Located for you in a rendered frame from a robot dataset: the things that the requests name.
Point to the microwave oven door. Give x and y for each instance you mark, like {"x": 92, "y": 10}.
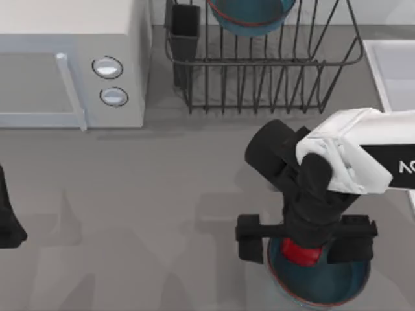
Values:
{"x": 29, "y": 84}

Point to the white sink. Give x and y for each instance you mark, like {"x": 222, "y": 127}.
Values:
{"x": 395, "y": 74}

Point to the small round microwave knob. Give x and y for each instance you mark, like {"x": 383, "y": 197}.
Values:
{"x": 113, "y": 96}

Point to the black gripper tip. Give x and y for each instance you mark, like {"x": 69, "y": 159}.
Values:
{"x": 8, "y": 217}

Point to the blue bowl with red rim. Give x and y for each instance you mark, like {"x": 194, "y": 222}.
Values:
{"x": 249, "y": 16}
{"x": 324, "y": 285}

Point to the red round object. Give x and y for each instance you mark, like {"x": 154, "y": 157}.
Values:
{"x": 300, "y": 254}

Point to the black utensil holder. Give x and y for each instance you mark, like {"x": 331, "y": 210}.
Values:
{"x": 184, "y": 32}

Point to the large round microwave knob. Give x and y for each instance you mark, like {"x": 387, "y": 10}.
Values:
{"x": 107, "y": 67}

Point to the pale microwave oven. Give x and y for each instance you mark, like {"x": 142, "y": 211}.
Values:
{"x": 136, "y": 64}

